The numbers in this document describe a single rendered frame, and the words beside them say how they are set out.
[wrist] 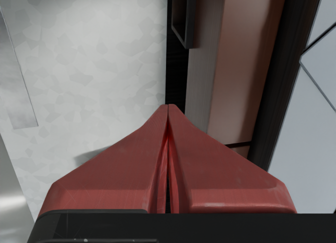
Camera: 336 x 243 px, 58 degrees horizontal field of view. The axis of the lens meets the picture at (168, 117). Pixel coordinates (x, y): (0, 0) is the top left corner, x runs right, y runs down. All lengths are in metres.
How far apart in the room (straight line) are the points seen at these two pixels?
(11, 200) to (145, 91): 1.24
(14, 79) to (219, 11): 0.24
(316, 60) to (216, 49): 0.06
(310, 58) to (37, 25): 0.25
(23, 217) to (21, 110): 1.28
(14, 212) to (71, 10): 1.36
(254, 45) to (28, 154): 0.32
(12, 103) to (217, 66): 0.25
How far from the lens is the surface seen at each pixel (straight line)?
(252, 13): 0.20
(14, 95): 0.38
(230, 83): 0.22
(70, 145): 0.41
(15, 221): 1.67
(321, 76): 0.22
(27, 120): 0.39
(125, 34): 0.34
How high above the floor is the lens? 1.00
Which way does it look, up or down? 52 degrees down
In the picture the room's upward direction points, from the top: 159 degrees clockwise
